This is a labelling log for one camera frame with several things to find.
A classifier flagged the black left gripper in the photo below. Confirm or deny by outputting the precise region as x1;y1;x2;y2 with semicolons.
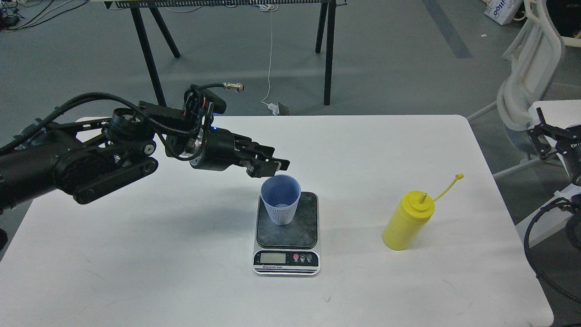
189;128;291;178

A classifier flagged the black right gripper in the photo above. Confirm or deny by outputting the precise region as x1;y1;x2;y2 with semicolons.
527;107;581;186

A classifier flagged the blue plastic cup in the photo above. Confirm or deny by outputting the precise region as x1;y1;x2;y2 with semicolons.
260;174;302;226

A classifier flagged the yellow squeeze bottle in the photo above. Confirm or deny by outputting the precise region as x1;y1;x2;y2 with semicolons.
382;173;464;251

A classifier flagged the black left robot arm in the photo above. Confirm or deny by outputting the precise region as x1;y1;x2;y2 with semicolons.
0;83;290;212

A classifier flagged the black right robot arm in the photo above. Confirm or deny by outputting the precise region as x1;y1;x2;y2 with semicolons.
519;100;580;303

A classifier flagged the digital kitchen scale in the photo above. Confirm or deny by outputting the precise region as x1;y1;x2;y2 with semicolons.
252;191;321;277

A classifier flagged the white power adapter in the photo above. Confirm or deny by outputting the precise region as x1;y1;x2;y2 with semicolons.
267;102;291;116

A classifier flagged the white office chair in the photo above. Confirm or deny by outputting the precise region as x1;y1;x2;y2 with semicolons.
468;0;565;180

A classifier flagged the white cardboard box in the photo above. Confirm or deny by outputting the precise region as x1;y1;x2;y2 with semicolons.
484;0;524;25

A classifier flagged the black trestle table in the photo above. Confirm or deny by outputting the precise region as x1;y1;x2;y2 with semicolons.
103;0;347;106

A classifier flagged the white hanging cable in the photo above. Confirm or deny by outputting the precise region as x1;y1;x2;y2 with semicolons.
259;2;280;109

